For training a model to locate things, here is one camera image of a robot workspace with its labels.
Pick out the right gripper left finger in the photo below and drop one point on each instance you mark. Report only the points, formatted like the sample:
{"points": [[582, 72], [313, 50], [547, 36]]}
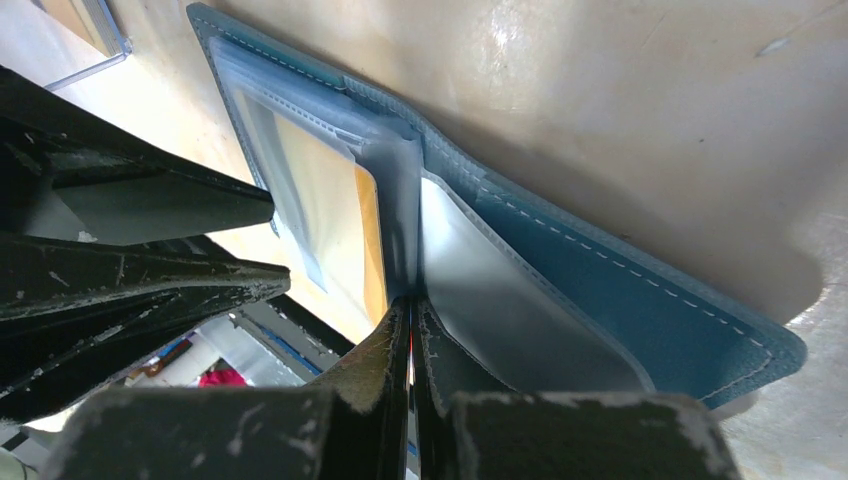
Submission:
{"points": [[348, 423]]}

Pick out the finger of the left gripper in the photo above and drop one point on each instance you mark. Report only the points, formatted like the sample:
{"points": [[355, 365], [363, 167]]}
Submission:
{"points": [[67, 174], [76, 316]]}

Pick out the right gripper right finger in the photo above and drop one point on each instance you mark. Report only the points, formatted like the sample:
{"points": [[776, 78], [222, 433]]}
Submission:
{"points": [[471, 425]]}

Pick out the clear plastic box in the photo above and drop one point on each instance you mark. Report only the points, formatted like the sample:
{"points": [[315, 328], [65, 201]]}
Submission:
{"points": [[87, 39]]}

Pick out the blue card holder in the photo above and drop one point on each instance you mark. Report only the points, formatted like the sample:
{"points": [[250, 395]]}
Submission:
{"points": [[542, 299]]}

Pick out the gold credit card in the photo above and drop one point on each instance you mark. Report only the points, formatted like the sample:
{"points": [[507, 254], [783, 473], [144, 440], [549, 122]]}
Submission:
{"points": [[325, 204]]}

